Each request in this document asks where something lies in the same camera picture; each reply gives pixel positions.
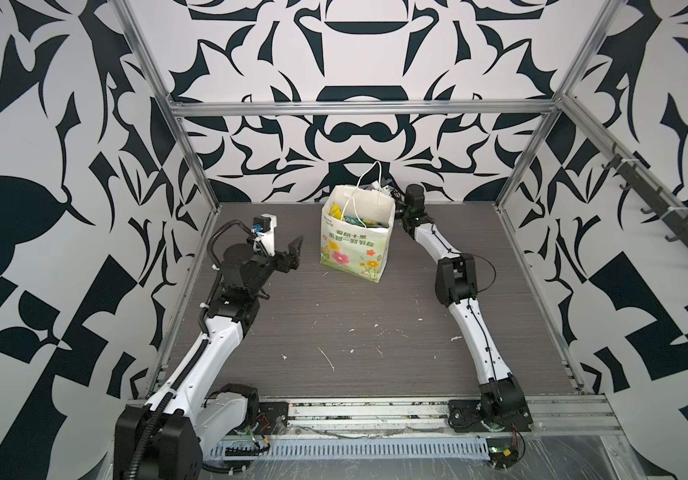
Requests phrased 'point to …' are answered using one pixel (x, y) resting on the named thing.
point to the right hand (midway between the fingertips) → (363, 213)
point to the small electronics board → (502, 452)
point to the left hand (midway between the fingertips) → (287, 228)
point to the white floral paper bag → (355, 224)
